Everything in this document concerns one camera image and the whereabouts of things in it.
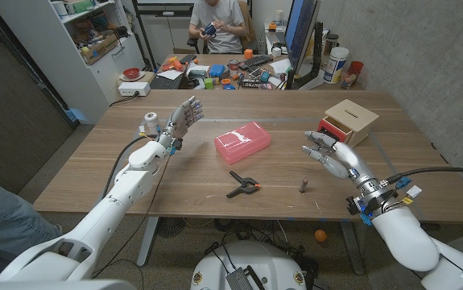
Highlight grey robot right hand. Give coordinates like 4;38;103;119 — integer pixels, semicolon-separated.
301;130;377;189

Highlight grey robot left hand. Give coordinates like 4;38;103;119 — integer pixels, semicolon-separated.
158;95;205;143

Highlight wooden box with red drawer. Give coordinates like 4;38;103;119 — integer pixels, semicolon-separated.
316;98;380;148

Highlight pink plastic tray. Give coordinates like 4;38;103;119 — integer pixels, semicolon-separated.
213;121;272;165

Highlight black clamp pliers orange tip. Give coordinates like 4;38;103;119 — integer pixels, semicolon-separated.
225;170;262;199

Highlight black laptop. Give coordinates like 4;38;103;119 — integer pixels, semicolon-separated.
149;54;198;90

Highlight orange power tool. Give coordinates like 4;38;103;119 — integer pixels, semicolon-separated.
161;56;184;73

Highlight white power box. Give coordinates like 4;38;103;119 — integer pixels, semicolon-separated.
117;81;151;97

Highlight grey table leg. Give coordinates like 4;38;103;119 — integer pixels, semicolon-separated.
339;220;366;276
136;216;159;267

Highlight white tub with blue label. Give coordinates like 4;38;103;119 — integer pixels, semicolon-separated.
323;46;350;85

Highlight black keyboard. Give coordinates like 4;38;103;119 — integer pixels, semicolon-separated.
238;54;274;72

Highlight cardboard box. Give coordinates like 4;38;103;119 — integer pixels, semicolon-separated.
81;33;119;65

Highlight seated person in grey shirt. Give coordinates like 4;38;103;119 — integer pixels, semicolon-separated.
186;0;256;55
188;0;247;55

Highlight dark lidded jar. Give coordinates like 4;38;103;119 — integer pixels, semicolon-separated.
325;34;339;56

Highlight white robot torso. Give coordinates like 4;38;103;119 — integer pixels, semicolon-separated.
190;240;308;290

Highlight black computer monitor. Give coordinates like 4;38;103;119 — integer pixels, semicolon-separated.
285;0;324;90

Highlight white shelf cabinet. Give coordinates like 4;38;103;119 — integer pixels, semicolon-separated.
0;0;147;125

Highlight person in blue jeans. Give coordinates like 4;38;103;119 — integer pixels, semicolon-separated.
0;168;63;279

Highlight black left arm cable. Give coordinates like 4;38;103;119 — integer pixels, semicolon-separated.
101;135;151;202

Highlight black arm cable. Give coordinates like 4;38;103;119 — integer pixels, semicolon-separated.
101;135;151;202
383;167;463;186

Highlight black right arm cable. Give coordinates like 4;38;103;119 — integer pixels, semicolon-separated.
383;167;463;186

